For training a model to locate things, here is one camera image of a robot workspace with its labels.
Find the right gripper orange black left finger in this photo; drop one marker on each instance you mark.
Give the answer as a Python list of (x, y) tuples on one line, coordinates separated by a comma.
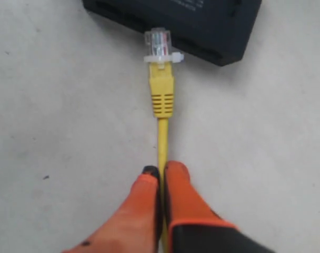
[(136, 226)]

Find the black network switch box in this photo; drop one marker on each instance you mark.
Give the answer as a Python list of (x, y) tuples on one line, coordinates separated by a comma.
[(215, 31)]

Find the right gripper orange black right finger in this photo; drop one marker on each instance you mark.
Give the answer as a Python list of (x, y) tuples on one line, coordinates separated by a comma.
[(192, 225)]

